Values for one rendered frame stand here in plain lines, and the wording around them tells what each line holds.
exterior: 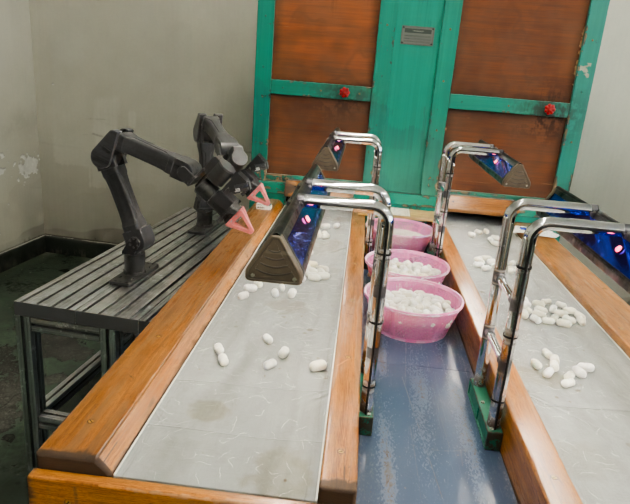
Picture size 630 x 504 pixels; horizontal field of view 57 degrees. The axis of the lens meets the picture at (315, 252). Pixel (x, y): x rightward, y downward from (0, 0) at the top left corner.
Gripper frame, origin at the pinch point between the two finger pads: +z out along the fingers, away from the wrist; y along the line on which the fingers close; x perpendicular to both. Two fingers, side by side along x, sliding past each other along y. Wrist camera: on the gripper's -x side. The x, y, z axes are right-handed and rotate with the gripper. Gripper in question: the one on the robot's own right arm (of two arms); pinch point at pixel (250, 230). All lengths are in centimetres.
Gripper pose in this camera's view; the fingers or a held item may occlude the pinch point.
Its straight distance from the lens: 171.9
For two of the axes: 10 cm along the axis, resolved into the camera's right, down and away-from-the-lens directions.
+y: 0.9, -2.9, 9.5
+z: 7.1, 6.8, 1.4
